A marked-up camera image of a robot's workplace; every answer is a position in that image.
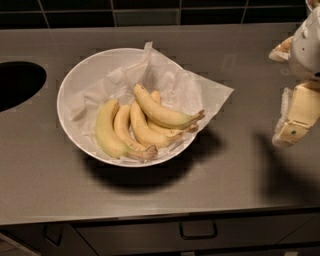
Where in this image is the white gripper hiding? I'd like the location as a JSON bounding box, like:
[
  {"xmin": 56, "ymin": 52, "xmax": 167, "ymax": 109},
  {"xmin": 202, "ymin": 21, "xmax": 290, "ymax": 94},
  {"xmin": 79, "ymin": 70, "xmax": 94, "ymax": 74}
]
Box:
[{"xmin": 269, "ymin": 7, "xmax": 320, "ymax": 147}]

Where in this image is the hidden lower yellow banana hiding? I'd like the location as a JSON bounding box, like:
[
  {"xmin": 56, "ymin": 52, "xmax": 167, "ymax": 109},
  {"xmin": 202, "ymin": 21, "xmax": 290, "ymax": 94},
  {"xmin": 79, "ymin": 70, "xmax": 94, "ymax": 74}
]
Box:
[{"xmin": 147, "ymin": 90, "xmax": 198, "ymax": 137}]

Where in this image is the white bowl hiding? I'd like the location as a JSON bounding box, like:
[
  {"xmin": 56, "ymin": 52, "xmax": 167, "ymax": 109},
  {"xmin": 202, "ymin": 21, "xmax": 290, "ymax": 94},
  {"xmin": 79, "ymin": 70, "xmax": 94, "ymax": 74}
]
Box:
[{"xmin": 57, "ymin": 48, "xmax": 195, "ymax": 168}]

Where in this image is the white paper liner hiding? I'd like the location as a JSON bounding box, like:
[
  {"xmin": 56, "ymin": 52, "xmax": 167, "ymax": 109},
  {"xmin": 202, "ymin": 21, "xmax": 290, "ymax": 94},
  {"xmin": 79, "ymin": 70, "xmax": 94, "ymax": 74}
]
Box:
[{"xmin": 68, "ymin": 41, "xmax": 235, "ymax": 160}]

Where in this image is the grey drawer front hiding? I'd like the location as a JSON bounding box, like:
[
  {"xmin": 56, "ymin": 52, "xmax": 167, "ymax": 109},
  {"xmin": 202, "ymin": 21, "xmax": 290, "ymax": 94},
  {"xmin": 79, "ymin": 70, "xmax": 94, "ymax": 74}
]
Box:
[{"xmin": 75, "ymin": 214, "xmax": 313, "ymax": 256}]

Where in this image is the dark round sink hole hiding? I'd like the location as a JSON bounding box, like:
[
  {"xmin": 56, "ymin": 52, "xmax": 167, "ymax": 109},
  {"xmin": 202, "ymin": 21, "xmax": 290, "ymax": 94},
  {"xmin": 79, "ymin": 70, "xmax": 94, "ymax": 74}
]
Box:
[{"xmin": 0, "ymin": 61, "xmax": 47, "ymax": 112}]

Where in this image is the black drawer handle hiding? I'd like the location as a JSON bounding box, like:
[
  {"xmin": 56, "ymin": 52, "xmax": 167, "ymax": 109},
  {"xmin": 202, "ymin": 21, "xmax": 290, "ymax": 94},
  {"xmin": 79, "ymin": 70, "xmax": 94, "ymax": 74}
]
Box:
[{"xmin": 179, "ymin": 220, "xmax": 218, "ymax": 240}]

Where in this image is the dark cabinet door handle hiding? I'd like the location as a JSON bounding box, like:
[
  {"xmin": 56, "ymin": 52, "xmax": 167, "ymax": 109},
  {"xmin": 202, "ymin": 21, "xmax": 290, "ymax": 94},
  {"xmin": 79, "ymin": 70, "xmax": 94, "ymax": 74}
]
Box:
[{"xmin": 42, "ymin": 224, "xmax": 63, "ymax": 247}]

